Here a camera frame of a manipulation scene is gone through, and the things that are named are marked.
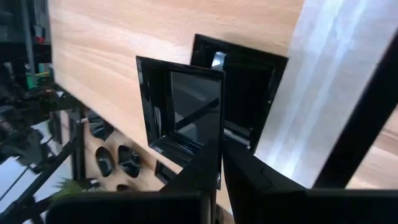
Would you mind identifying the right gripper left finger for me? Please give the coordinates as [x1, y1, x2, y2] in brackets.
[46, 136, 223, 224]

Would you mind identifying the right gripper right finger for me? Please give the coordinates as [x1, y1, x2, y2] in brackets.
[222, 141, 398, 224]

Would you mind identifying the small square black plate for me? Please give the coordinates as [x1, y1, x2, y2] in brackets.
[136, 55, 225, 169]
[154, 159, 183, 185]
[190, 33, 289, 154]

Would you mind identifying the green succulent potted plant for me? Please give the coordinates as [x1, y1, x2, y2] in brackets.
[49, 179, 94, 202]

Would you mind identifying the cluttered storage rack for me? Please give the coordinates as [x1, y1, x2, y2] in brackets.
[0, 0, 52, 94]

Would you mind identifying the black aluminium table frame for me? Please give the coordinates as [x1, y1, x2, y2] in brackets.
[0, 105, 100, 224]

